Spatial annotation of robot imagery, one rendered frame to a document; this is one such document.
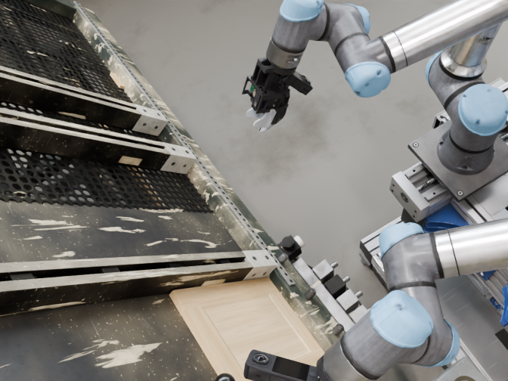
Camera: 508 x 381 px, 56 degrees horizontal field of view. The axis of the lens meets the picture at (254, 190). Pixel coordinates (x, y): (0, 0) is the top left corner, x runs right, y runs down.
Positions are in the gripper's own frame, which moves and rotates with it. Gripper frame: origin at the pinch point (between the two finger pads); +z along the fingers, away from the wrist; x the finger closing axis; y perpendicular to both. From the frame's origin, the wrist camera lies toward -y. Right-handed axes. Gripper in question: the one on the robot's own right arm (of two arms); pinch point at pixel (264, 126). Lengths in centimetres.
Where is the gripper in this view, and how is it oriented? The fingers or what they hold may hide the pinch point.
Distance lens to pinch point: 119.7
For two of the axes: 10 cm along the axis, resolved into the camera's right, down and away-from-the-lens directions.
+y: -8.4, 2.3, -5.0
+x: 4.8, 7.4, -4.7
